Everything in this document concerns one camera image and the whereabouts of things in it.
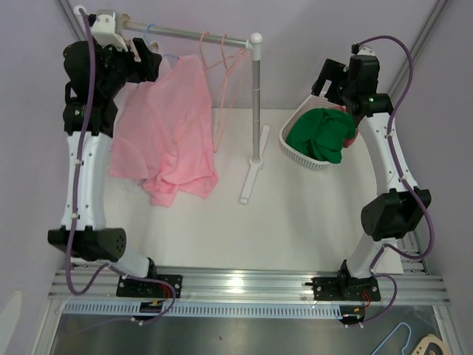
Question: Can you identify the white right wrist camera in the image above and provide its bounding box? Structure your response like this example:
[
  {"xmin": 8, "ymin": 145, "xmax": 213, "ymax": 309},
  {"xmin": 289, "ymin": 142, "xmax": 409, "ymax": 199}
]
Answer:
[{"xmin": 351, "ymin": 44, "xmax": 375, "ymax": 56}]

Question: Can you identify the blue wire hanger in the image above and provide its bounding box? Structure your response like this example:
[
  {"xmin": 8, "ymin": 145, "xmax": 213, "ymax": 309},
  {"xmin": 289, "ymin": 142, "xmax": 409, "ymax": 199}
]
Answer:
[{"xmin": 135, "ymin": 22, "xmax": 180, "ymax": 89}]

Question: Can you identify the wooden hanger on floor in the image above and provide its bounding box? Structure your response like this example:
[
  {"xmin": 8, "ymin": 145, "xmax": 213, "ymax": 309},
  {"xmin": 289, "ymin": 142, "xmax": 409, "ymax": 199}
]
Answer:
[{"xmin": 411, "ymin": 334, "xmax": 451, "ymax": 355}]

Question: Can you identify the pink wire hanger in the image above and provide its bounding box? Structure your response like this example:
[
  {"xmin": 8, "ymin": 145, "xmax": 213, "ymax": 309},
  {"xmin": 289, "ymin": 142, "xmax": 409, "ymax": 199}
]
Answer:
[
  {"xmin": 199, "ymin": 31, "xmax": 247, "ymax": 73},
  {"xmin": 214, "ymin": 34, "xmax": 246, "ymax": 153}
]

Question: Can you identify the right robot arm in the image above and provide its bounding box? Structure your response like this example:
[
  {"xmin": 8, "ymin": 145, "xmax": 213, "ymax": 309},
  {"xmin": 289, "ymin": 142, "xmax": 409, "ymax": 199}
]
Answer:
[{"xmin": 312, "ymin": 54, "xmax": 432, "ymax": 300}]

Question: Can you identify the dusty red t-shirt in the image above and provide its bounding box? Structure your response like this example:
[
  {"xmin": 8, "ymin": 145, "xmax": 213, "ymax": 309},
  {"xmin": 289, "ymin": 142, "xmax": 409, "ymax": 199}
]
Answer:
[{"xmin": 335, "ymin": 105, "xmax": 359, "ymax": 149}]

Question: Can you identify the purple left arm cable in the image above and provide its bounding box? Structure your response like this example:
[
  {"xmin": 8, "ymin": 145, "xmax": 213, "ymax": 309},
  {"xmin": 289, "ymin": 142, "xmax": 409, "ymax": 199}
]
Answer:
[{"xmin": 66, "ymin": 9, "xmax": 177, "ymax": 330}]

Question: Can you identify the blue hanger on floor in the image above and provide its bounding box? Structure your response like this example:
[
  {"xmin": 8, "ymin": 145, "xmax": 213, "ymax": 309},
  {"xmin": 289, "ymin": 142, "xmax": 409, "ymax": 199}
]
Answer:
[{"xmin": 370, "ymin": 322, "xmax": 412, "ymax": 355}]

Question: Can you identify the silver clothes rack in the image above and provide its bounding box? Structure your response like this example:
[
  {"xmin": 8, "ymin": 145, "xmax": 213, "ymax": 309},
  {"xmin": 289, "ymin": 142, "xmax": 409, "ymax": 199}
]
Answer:
[{"xmin": 72, "ymin": 4, "xmax": 272, "ymax": 203}]

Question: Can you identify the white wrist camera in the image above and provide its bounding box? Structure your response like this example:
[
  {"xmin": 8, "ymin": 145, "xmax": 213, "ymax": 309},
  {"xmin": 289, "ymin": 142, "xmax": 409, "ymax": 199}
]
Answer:
[
  {"xmin": 91, "ymin": 10, "xmax": 132, "ymax": 52},
  {"xmin": 351, "ymin": 44, "xmax": 375, "ymax": 56}
]

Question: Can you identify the light pink t-shirt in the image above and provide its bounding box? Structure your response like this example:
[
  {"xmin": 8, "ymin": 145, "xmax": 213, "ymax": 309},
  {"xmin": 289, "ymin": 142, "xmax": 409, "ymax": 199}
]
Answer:
[{"xmin": 109, "ymin": 55, "xmax": 219, "ymax": 207}]

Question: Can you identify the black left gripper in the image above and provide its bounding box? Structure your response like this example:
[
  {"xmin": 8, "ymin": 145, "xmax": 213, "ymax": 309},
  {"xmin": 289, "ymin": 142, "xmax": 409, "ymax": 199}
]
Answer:
[{"xmin": 91, "ymin": 36, "xmax": 161, "ymax": 98}]

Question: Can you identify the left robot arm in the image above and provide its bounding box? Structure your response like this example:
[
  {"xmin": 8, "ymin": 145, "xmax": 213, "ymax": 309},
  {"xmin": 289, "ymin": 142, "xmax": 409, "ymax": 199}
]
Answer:
[{"xmin": 47, "ymin": 38, "xmax": 162, "ymax": 297}]

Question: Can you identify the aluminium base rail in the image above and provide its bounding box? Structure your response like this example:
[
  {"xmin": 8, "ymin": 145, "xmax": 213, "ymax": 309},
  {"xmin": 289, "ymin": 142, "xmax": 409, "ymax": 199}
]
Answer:
[{"xmin": 48, "ymin": 265, "xmax": 451, "ymax": 305}]

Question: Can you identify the wooden hanger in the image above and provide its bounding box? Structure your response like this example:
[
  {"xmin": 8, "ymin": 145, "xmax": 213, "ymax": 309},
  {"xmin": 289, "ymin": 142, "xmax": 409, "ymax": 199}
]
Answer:
[
  {"xmin": 411, "ymin": 334, "xmax": 451, "ymax": 355},
  {"xmin": 118, "ymin": 13, "xmax": 160, "ymax": 53}
]

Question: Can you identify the white perforated plastic basket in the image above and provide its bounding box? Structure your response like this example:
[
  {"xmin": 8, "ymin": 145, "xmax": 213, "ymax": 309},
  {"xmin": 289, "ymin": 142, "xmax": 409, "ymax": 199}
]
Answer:
[{"xmin": 279, "ymin": 95, "xmax": 358, "ymax": 170}]

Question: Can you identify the white slotted cable duct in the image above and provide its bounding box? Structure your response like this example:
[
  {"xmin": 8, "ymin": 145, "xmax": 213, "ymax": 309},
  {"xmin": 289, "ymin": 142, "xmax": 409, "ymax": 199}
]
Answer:
[{"xmin": 62, "ymin": 301, "xmax": 342, "ymax": 320}]

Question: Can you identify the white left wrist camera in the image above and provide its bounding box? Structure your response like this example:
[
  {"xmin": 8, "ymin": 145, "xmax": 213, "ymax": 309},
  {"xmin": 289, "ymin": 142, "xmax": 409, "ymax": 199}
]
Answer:
[{"xmin": 91, "ymin": 10, "xmax": 132, "ymax": 52}]

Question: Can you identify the green t-shirt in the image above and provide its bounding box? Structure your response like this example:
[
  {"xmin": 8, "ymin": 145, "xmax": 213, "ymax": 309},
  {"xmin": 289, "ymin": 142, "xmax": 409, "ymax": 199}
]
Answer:
[{"xmin": 285, "ymin": 108, "xmax": 356, "ymax": 164}]

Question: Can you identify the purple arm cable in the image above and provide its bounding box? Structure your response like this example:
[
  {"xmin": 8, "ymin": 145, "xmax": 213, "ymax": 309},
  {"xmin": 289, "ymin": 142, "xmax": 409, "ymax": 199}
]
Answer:
[
  {"xmin": 66, "ymin": 9, "xmax": 177, "ymax": 330},
  {"xmin": 341, "ymin": 35, "xmax": 435, "ymax": 330}
]

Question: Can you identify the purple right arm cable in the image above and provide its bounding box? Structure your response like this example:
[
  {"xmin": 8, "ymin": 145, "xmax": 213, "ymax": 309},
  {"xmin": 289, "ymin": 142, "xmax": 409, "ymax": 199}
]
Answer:
[{"xmin": 341, "ymin": 35, "xmax": 435, "ymax": 330}]

